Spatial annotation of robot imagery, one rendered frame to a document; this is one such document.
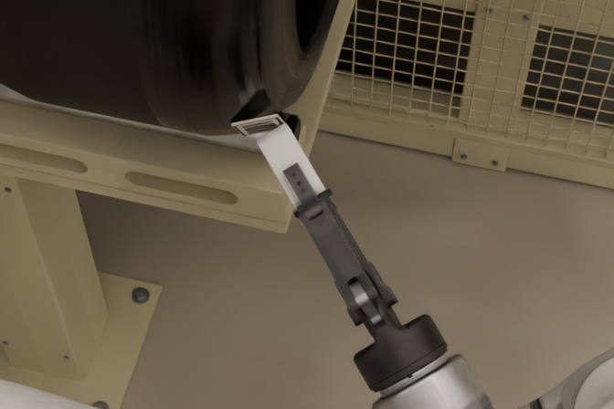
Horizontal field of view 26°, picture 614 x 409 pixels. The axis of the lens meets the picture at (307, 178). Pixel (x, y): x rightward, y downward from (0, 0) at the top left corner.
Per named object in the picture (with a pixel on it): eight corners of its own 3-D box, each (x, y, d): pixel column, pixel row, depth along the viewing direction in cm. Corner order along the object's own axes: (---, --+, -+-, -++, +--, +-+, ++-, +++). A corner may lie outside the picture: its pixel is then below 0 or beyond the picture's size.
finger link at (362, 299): (375, 341, 111) (372, 347, 106) (344, 288, 112) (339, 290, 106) (400, 327, 111) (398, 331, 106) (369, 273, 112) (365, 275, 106)
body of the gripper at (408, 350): (370, 401, 108) (312, 302, 109) (377, 392, 116) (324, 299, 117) (450, 355, 107) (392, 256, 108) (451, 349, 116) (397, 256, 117)
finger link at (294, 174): (313, 223, 113) (309, 222, 110) (283, 172, 113) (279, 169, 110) (328, 214, 113) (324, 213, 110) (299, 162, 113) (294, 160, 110)
